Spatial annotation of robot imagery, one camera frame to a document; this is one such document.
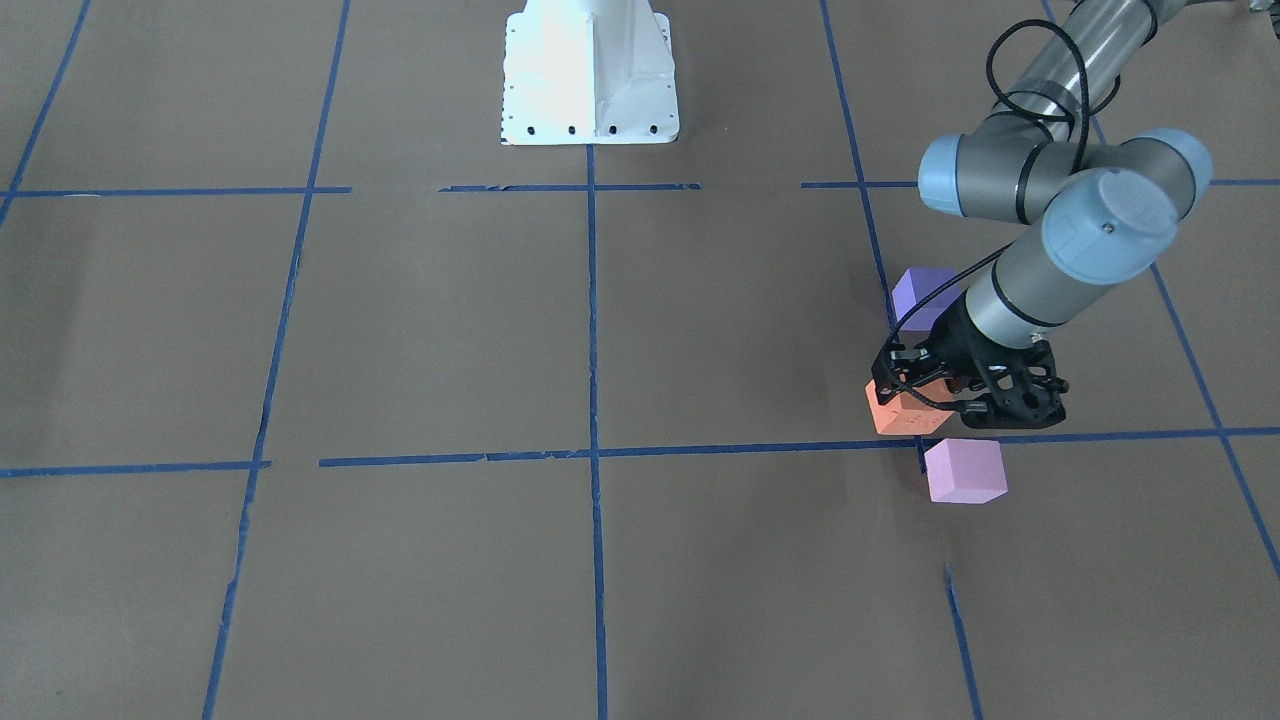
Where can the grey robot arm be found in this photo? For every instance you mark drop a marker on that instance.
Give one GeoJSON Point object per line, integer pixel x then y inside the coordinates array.
{"type": "Point", "coordinates": [1095, 215]}

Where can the orange foam cube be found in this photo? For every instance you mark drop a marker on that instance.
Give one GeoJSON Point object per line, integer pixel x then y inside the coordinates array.
{"type": "Point", "coordinates": [904, 415]}

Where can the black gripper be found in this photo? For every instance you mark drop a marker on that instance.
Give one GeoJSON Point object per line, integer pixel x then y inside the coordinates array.
{"type": "Point", "coordinates": [950, 335]}

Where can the dark purple foam cube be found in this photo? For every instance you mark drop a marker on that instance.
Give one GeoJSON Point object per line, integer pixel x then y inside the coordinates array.
{"type": "Point", "coordinates": [916, 283]}

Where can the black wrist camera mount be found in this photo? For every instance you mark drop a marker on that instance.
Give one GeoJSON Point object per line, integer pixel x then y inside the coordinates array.
{"type": "Point", "coordinates": [1029, 398]}

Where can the light pink foam cube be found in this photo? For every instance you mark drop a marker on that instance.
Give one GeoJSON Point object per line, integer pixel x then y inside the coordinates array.
{"type": "Point", "coordinates": [965, 471]}

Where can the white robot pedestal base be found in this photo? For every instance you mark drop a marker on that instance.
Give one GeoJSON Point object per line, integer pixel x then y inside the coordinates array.
{"type": "Point", "coordinates": [588, 73]}

